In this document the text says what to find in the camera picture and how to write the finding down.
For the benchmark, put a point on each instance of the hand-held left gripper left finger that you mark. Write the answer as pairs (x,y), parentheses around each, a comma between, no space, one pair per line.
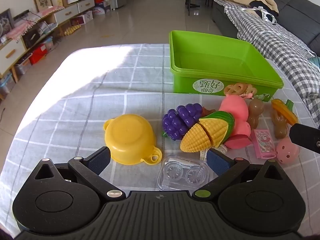
(99,159)

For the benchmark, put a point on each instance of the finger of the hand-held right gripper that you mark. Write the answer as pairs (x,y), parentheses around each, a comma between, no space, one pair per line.
(306,136)

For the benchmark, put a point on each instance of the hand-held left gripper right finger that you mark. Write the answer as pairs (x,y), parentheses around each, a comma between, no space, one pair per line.
(219,162)

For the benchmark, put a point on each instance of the pink perforated toy ball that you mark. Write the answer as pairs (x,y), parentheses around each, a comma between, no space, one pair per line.
(287,151)

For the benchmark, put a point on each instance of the brown rubber octopus toy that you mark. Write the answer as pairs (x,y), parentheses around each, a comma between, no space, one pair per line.
(255,111)
(279,127)

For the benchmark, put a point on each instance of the orange toy carrot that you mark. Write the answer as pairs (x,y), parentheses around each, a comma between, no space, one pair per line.
(285,111)

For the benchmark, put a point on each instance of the yellow toy corn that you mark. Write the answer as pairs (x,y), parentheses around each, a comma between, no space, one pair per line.
(200,135)

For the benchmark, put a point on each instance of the yellow toy pot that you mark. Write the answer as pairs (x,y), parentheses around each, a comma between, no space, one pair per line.
(128,137)

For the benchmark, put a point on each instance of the clear contact lens case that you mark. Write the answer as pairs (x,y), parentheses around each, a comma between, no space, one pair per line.
(183,173)

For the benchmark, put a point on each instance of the pink card case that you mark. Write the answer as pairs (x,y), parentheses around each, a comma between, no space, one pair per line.
(263,143)

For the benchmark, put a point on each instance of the pink toy pig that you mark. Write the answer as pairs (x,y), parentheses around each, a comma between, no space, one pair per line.
(235,110)

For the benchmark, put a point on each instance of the purple toy grapes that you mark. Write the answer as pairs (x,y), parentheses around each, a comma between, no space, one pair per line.
(178,121)

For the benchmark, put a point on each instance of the green plastic box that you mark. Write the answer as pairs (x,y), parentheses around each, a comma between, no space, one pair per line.
(212,62)

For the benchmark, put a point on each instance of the grey checked tablecloth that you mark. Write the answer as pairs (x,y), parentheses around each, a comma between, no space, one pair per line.
(100,85)

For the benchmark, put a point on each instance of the teal pillow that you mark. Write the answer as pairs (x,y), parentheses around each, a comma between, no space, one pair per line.
(315,62)

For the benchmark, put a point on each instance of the grey checked blanket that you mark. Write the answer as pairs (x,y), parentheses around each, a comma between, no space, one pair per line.
(270,37)

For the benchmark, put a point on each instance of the red storage box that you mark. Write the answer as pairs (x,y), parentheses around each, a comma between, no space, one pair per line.
(38,53)

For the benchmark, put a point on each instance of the dark grey sofa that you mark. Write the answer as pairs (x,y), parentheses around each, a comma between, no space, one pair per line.
(295,10)

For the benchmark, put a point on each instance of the row of yellow toys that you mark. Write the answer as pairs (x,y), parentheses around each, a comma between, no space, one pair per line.
(71,30)

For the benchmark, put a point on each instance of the black speaker box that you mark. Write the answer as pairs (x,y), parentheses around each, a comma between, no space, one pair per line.
(31,38)

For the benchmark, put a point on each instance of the white and red carton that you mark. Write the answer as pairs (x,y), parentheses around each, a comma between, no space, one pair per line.
(83,18)

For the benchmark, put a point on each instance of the white wooden tv cabinet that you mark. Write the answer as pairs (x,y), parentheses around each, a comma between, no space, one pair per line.
(65,13)

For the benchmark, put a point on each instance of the blue and white carton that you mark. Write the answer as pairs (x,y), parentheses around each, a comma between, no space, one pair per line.
(102,7)

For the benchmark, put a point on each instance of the pink lace cloth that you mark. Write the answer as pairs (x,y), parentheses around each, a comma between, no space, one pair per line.
(30,22)

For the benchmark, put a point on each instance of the small white desk fan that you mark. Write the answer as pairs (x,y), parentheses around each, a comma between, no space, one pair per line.
(1,30)

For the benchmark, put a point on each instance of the dark framed picture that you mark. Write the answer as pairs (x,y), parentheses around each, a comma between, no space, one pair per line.
(7,20)

